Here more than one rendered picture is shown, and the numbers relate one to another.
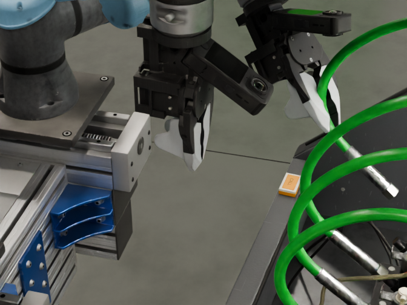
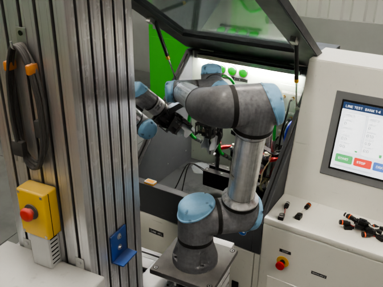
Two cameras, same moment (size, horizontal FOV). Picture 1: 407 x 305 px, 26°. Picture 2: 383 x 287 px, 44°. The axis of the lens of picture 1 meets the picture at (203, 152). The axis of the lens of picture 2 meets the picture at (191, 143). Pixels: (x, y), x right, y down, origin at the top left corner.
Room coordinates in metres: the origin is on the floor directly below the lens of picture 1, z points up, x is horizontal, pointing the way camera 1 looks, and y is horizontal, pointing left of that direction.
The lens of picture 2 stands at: (0.69, 1.67, 2.07)
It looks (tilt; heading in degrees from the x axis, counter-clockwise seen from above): 26 degrees down; 281
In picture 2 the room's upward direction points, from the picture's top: 1 degrees clockwise
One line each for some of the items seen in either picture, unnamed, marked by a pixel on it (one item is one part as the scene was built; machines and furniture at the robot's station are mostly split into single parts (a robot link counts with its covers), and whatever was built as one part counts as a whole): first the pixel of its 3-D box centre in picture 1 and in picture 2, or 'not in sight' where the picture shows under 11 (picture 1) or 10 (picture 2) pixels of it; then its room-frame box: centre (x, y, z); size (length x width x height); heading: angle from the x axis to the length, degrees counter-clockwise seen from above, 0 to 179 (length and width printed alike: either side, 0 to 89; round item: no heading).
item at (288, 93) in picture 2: not in sight; (289, 117); (0.63, -0.47, 1.20); 0.13 x 0.03 x 0.31; 160
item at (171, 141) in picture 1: (176, 144); (212, 146); (0.92, 0.03, 1.26); 0.06 x 0.03 x 0.09; 70
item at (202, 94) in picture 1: (176, 67); (208, 120); (0.94, 0.03, 1.37); 0.09 x 0.08 x 0.12; 70
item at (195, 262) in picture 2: not in sight; (195, 246); (0.91, 0.43, 1.09); 0.15 x 0.15 x 0.10
